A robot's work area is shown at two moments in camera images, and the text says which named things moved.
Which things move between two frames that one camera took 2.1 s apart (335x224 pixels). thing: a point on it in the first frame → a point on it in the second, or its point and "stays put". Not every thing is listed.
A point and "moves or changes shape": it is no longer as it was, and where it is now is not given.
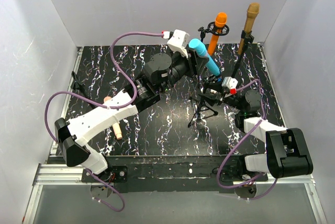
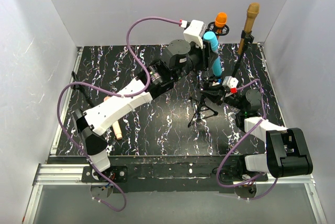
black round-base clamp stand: x=248 y=38 stays put
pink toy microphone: x=116 y=126 stays put
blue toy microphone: x=211 y=65 moves or changes shape
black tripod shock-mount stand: x=212 y=29 stays put
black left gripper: x=193 y=60 → x=206 y=56
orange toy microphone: x=221 y=21 stays put
